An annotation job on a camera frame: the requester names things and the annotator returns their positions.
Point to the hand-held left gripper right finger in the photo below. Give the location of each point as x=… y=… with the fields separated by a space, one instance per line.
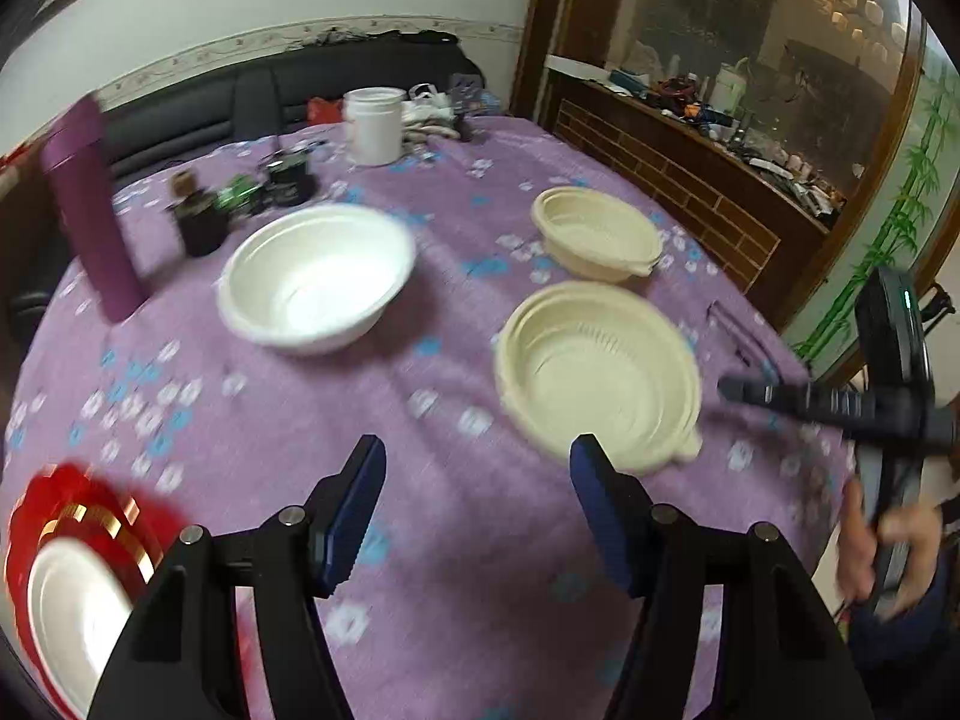
x=604 y=517

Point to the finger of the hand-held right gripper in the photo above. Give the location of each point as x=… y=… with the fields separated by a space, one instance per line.
x=795 y=401

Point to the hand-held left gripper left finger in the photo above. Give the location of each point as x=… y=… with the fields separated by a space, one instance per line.
x=349 y=517

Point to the large cream plastic bowl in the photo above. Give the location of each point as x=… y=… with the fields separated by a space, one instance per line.
x=600 y=375

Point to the white bowl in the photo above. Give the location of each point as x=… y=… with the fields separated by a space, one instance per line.
x=315 y=277

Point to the red plate with gold rim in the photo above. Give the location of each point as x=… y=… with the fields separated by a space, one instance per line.
x=82 y=510

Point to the person's right hand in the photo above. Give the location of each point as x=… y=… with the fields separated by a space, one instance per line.
x=855 y=547

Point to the purple floral tablecloth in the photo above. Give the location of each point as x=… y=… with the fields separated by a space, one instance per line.
x=450 y=525

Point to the small cream plastic bowl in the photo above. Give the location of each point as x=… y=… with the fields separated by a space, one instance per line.
x=596 y=232

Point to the wooden cabinet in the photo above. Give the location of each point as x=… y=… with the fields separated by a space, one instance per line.
x=675 y=157

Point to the white plate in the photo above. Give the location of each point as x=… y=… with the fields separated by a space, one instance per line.
x=75 y=615

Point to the dark bottle with brown cap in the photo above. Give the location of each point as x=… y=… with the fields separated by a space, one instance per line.
x=199 y=217

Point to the black charger box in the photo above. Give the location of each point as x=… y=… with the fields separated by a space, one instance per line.
x=291 y=181

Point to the green packet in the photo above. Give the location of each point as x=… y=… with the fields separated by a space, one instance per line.
x=236 y=195

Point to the white plastic jar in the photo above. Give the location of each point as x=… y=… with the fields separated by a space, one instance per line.
x=373 y=127

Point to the purple thermos bottle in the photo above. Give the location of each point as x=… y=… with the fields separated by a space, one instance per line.
x=90 y=217

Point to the red bag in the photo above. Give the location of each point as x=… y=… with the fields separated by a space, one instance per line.
x=324 y=112

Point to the white plastic bag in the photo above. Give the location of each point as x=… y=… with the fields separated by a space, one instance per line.
x=431 y=116

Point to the black leather sofa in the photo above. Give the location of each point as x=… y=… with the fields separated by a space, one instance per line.
x=225 y=97

